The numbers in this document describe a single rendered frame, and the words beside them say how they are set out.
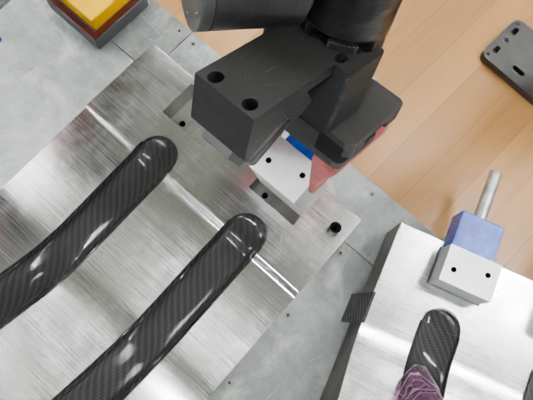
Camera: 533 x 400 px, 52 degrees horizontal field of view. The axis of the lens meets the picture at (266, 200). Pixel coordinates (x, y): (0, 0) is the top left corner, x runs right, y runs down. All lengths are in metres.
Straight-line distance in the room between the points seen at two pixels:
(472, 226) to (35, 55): 0.50
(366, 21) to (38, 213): 0.33
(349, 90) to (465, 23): 0.41
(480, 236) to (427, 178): 0.11
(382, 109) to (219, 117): 0.13
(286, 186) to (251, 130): 0.16
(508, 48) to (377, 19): 0.40
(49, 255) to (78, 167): 0.08
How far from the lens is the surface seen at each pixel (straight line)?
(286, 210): 0.51
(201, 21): 0.28
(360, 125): 0.36
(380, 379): 0.51
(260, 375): 0.56
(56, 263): 0.51
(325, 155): 0.37
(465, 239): 0.54
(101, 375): 0.48
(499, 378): 0.56
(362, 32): 0.33
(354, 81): 0.33
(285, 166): 0.44
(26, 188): 0.53
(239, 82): 0.29
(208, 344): 0.48
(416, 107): 0.65
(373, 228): 0.59
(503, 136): 0.67
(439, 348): 0.54
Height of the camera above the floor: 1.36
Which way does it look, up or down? 75 degrees down
